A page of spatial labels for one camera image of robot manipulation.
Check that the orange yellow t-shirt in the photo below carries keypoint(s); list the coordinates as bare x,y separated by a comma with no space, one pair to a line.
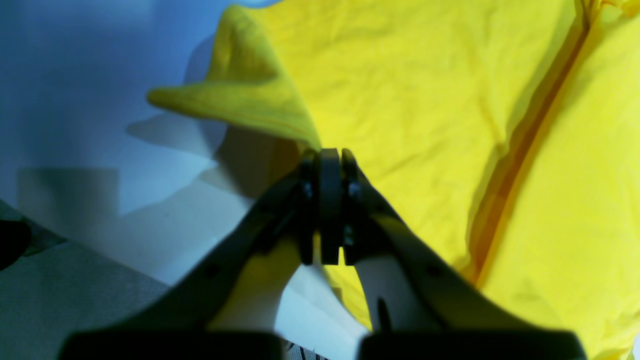
504,132

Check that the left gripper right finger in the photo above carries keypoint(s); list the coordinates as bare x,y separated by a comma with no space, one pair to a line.
421,308

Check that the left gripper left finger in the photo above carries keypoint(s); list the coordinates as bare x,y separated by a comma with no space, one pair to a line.
297,221

